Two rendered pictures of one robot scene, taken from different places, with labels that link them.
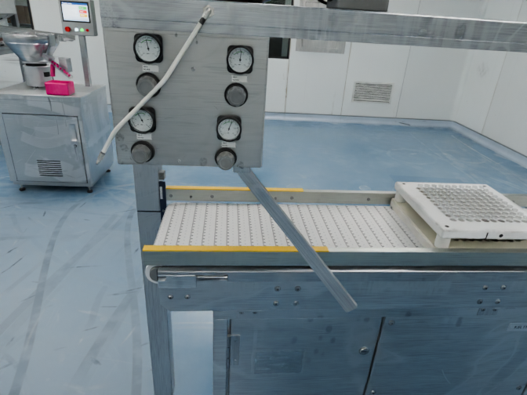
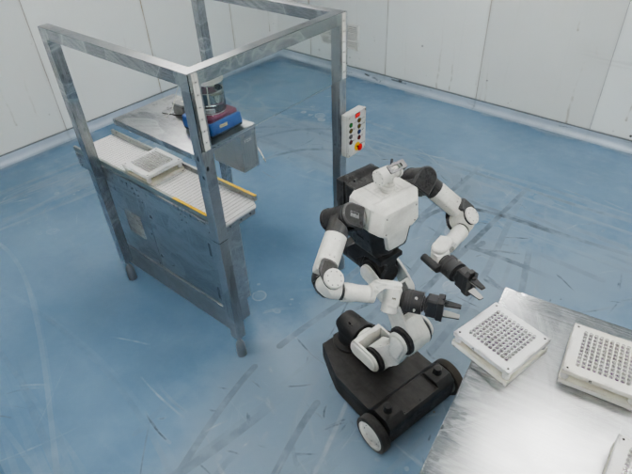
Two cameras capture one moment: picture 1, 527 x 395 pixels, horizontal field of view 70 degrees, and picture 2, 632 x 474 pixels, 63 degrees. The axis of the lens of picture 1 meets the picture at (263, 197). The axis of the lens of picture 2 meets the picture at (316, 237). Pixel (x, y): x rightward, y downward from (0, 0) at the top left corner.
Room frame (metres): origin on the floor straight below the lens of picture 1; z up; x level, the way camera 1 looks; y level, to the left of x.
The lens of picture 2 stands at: (1.89, 2.09, 2.45)
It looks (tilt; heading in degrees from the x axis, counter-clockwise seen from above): 38 degrees down; 227
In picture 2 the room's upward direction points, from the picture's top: 3 degrees counter-clockwise
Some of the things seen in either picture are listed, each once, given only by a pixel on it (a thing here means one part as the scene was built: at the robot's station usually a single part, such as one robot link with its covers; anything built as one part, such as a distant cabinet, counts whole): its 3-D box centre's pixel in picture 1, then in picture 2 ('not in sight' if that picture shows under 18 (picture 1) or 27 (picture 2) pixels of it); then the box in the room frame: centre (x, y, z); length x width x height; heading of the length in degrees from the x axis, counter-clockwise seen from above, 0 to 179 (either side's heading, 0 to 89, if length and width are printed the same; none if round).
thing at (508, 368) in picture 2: not in sight; (501, 337); (0.55, 1.62, 0.95); 0.25 x 0.24 x 0.02; 173
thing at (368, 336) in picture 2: not in sight; (376, 348); (0.47, 0.98, 0.28); 0.21 x 0.20 x 0.13; 83
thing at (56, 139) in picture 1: (60, 136); not in sight; (2.92, 1.67, 0.38); 0.63 x 0.57 x 0.76; 94
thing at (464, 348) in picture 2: not in sight; (498, 345); (0.56, 1.62, 0.90); 0.24 x 0.24 x 0.02; 83
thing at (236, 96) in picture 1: (236, 92); not in sight; (0.54, 0.05, 1.24); 0.03 x 0.02 x 0.04; 96
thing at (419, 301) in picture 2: not in sight; (427, 305); (0.67, 1.36, 1.02); 0.12 x 0.10 x 0.13; 115
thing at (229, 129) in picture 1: (229, 128); not in sight; (0.54, 0.06, 1.18); 0.04 x 0.01 x 0.04; 96
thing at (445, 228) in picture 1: (467, 207); (152, 163); (0.78, -0.46, 0.97); 0.25 x 0.24 x 0.02; 6
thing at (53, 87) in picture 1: (59, 88); not in sight; (2.74, 1.50, 0.80); 0.16 x 0.12 x 0.09; 94
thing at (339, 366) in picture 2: not in sight; (379, 362); (0.48, 1.02, 0.19); 0.64 x 0.52 x 0.33; 83
